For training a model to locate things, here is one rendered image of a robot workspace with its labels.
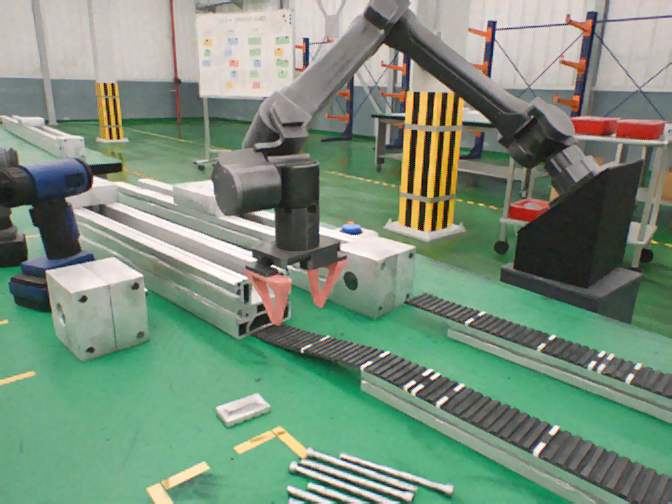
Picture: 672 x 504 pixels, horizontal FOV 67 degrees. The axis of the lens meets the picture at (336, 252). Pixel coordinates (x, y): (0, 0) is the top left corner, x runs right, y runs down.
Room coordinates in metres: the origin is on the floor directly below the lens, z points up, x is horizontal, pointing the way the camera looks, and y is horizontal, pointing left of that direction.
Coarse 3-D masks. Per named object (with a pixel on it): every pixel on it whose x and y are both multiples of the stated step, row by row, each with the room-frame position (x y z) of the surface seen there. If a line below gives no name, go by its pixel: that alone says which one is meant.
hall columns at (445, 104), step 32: (96, 0) 10.02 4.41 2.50; (416, 0) 4.09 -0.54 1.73; (448, 0) 3.90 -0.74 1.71; (96, 32) 9.98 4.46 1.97; (448, 32) 3.92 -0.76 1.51; (96, 64) 10.19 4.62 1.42; (416, 64) 4.10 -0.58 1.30; (416, 96) 4.01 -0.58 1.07; (448, 96) 3.93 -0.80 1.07; (416, 128) 3.99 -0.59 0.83; (448, 128) 3.95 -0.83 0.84; (416, 160) 3.98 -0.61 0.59; (448, 160) 3.97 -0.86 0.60; (416, 192) 3.96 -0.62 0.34; (448, 192) 4.00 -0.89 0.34; (416, 224) 3.94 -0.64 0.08; (448, 224) 4.02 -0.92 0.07
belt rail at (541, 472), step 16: (368, 384) 0.51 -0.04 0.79; (384, 384) 0.49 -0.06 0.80; (384, 400) 0.49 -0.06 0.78; (400, 400) 0.48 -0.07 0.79; (416, 400) 0.46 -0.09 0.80; (416, 416) 0.46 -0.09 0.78; (432, 416) 0.45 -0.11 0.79; (448, 416) 0.44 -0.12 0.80; (448, 432) 0.43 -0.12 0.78; (464, 432) 0.43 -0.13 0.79; (480, 432) 0.41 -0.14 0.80; (480, 448) 0.41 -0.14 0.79; (496, 448) 0.41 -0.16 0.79; (512, 448) 0.39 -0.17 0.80; (512, 464) 0.39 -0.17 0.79; (528, 464) 0.38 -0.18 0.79; (544, 464) 0.37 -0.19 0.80; (544, 480) 0.37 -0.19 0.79; (560, 480) 0.36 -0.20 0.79; (576, 480) 0.35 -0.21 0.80; (576, 496) 0.35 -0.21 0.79; (592, 496) 0.35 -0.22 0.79; (608, 496) 0.33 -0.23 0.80
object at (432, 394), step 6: (444, 378) 0.49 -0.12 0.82; (438, 384) 0.47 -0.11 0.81; (444, 384) 0.48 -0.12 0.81; (450, 384) 0.47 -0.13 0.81; (456, 384) 0.48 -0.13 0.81; (426, 390) 0.46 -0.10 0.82; (432, 390) 0.46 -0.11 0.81; (438, 390) 0.47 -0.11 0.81; (444, 390) 0.46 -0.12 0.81; (450, 390) 0.47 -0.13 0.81; (420, 396) 0.45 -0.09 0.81; (426, 396) 0.45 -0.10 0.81; (432, 396) 0.45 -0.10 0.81; (438, 396) 0.45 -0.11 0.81; (432, 402) 0.44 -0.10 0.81
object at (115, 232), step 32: (96, 224) 0.93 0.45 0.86; (128, 224) 1.00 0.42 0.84; (160, 224) 0.91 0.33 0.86; (96, 256) 0.94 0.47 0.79; (128, 256) 0.84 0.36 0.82; (160, 256) 0.76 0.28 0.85; (192, 256) 0.73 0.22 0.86; (224, 256) 0.77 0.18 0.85; (160, 288) 0.77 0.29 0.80; (192, 288) 0.70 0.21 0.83; (224, 288) 0.64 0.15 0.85; (224, 320) 0.65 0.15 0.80; (256, 320) 0.68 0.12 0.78
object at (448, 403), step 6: (462, 384) 0.48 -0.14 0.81; (456, 390) 0.46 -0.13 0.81; (462, 390) 0.47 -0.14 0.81; (468, 390) 0.46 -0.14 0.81; (444, 396) 0.45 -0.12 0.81; (450, 396) 0.45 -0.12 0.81; (456, 396) 0.46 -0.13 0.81; (462, 396) 0.45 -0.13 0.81; (468, 396) 0.46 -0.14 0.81; (438, 402) 0.44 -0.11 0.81; (444, 402) 0.44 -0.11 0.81; (450, 402) 0.45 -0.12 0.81; (456, 402) 0.44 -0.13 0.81; (462, 402) 0.45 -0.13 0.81; (444, 408) 0.43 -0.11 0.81; (450, 408) 0.43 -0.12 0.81
